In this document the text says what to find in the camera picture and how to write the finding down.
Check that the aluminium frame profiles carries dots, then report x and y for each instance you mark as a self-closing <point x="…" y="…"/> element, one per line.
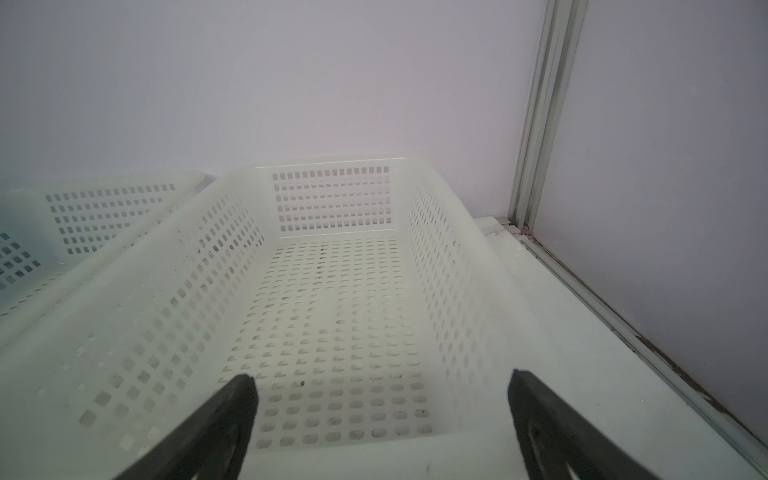
<point x="643" y="173"/>

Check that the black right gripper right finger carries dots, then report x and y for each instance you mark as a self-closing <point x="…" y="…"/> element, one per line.
<point x="556" y="442"/>

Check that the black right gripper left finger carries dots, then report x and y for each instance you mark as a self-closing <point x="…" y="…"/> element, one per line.
<point x="211" y="443"/>

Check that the white plastic basket middle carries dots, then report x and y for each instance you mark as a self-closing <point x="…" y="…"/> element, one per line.
<point x="55" y="238"/>

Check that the white plastic basket right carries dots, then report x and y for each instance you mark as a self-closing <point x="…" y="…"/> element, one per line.
<point x="379" y="326"/>

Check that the white plastic basket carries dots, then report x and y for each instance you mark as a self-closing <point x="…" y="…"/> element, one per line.
<point x="55" y="238"/>
<point x="379" y="326"/>

